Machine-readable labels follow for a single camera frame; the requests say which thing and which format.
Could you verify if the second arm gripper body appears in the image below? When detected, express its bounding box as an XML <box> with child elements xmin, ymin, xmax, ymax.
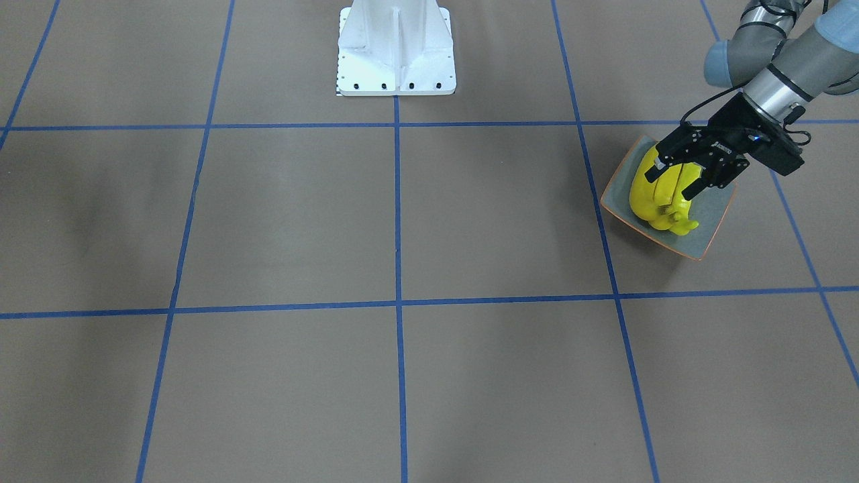
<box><xmin>655</xmin><ymin>93</ymin><xmax>772</xmax><ymax>178</ymax></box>

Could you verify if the yellow plastic banana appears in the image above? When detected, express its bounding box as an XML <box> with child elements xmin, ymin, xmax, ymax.
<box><xmin>629</xmin><ymin>146</ymin><xmax>661</xmax><ymax>222</ymax></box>

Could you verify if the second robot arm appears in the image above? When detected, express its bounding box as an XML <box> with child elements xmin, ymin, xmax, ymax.
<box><xmin>631</xmin><ymin>1</ymin><xmax>858</xmax><ymax>201</ymax></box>

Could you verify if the grey square plate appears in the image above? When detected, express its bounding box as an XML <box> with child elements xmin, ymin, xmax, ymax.
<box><xmin>601</xmin><ymin>135</ymin><xmax>736</xmax><ymax>261</ymax></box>

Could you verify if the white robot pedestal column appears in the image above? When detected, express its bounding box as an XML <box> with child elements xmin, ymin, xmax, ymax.
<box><xmin>336</xmin><ymin>1</ymin><xmax>457</xmax><ymax>96</ymax></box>

